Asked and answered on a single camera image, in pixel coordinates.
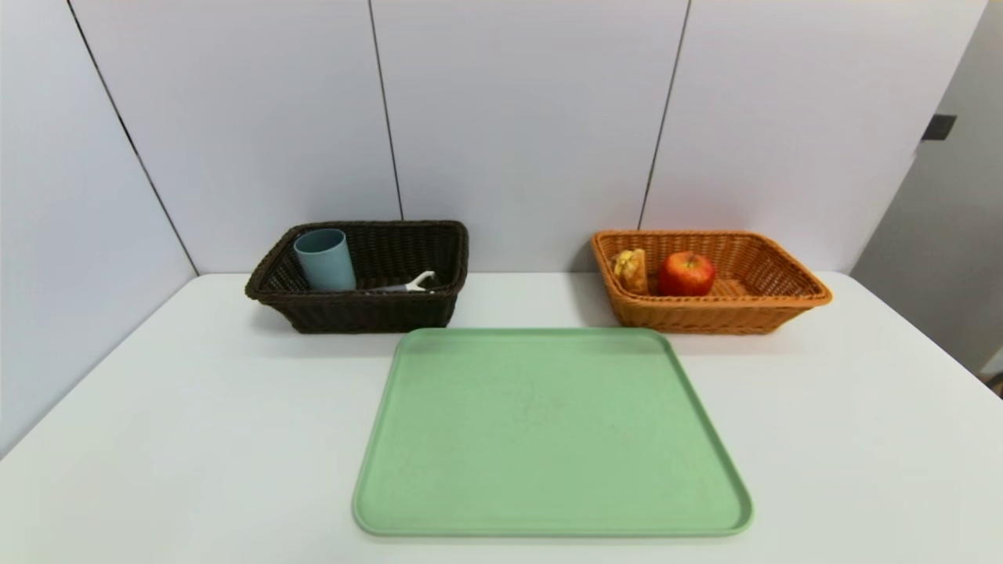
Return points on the pink cream-filled bun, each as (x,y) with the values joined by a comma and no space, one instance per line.
(631,270)

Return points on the blue-grey plastic cup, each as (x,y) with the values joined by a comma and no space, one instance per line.
(325,262)

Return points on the red yellow apple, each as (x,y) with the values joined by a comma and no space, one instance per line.
(686,274)

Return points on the dark brown wicker basket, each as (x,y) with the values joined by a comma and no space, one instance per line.
(360,309)

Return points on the orange wicker basket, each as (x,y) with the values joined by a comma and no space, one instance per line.
(744,309)

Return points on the light green plastic tray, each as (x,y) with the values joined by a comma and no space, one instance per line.
(548,439)

